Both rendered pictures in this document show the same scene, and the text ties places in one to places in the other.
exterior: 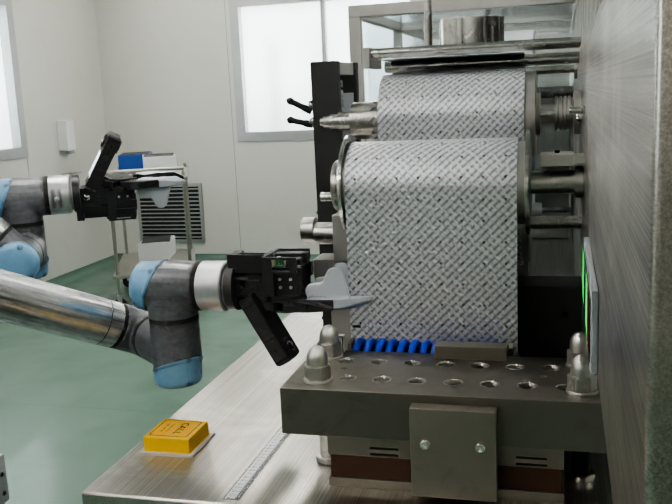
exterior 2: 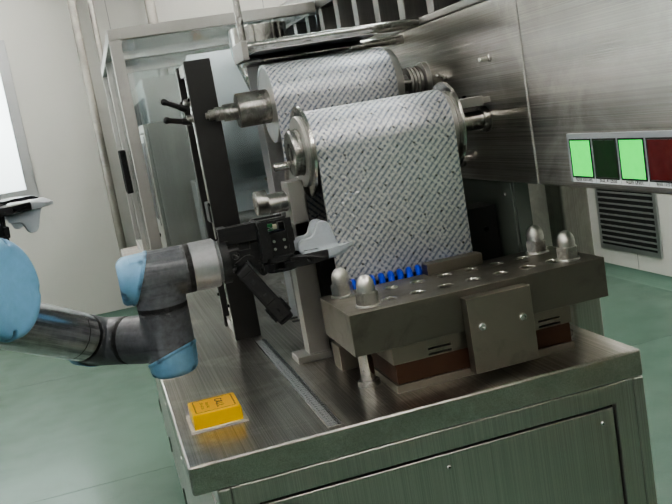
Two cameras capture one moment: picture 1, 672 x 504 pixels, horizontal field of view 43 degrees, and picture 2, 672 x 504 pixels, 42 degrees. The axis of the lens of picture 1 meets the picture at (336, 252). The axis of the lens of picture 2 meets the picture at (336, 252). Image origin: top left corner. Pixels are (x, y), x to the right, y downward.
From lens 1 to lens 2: 0.66 m
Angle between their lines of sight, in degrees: 29
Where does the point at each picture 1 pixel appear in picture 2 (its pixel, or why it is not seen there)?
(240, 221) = not seen: outside the picture
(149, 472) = (228, 438)
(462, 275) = (423, 206)
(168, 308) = (168, 294)
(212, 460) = (271, 415)
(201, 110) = not seen: outside the picture
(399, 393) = (449, 292)
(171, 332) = (174, 317)
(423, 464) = (482, 344)
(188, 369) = (192, 352)
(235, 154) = not seen: outside the picture
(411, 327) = (389, 261)
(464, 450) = (511, 322)
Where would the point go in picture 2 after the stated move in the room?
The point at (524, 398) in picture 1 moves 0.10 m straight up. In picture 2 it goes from (540, 271) to (531, 203)
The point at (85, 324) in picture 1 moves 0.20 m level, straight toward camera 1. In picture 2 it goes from (71, 335) to (153, 343)
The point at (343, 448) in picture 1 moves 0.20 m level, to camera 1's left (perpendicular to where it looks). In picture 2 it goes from (406, 356) to (282, 399)
